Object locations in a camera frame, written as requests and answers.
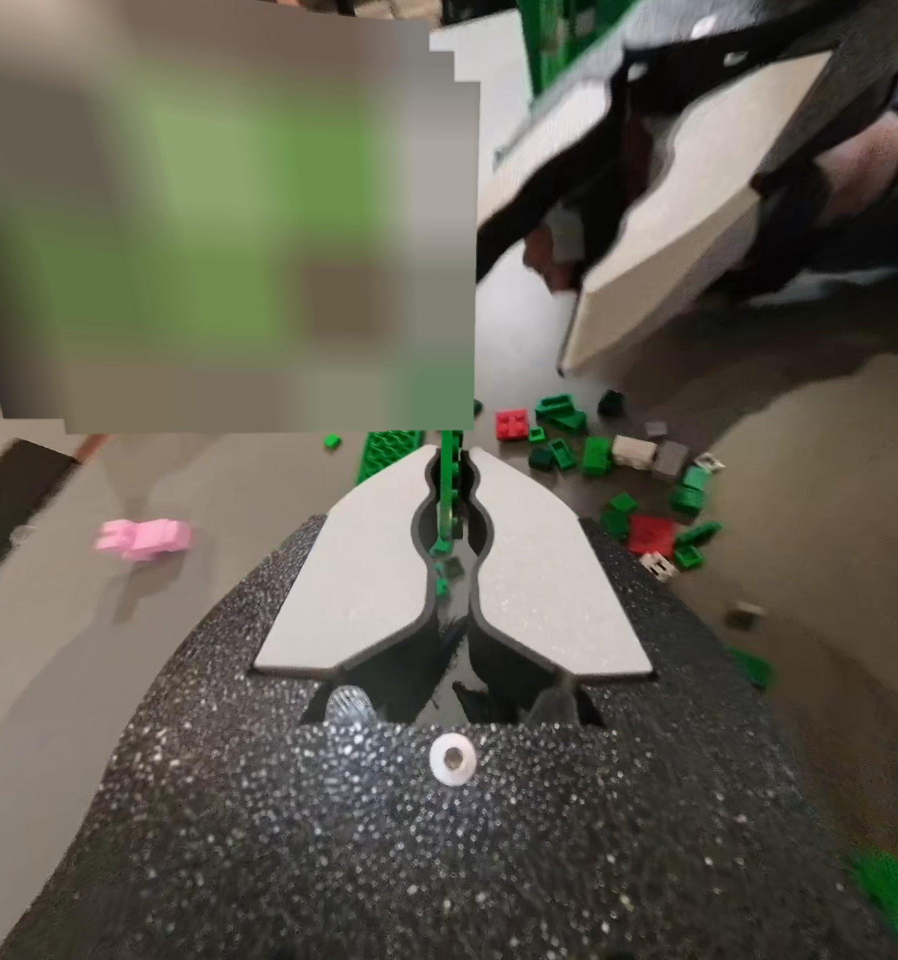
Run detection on pile of green bricks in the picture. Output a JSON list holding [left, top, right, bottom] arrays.
[[527, 390, 724, 573]]

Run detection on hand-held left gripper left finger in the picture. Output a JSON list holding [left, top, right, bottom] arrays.
[[254, 444, 443, 672]]

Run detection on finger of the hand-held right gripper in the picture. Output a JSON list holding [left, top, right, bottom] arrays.
[[557, 51, 834, 376], [477, 75, 630, 282]]

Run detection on green brick build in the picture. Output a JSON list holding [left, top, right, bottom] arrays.
[[355, 429, 467, 601]]

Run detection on long green plate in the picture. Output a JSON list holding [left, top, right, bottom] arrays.
[[848, 846, 898, 940]]

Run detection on pink toy pig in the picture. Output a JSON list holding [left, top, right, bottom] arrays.
[[94, 517, 194, 564]]

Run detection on red brick with stud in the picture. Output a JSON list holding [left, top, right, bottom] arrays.
[[626, 513, 678, 557]]

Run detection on black flat pad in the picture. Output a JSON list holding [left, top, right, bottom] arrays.
[[0, 438, 77, 595]]

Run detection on pale grey brick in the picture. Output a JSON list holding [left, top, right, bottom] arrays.
[[611, 434, 659, 471]]

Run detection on green flat plate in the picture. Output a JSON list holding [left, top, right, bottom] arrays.
[[729, 648, 778, 692]]

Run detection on green printed box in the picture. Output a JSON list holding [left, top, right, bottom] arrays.
[[518, 0, 632, 100]]

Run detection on grey desk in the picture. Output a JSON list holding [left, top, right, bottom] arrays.
[[0, 30, 898, 960]]

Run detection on person's right hand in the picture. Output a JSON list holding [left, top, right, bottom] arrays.
[[815, 116, 898, 226]]

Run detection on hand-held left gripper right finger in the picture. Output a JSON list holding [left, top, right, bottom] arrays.
[[467, 447, 655, 681]]

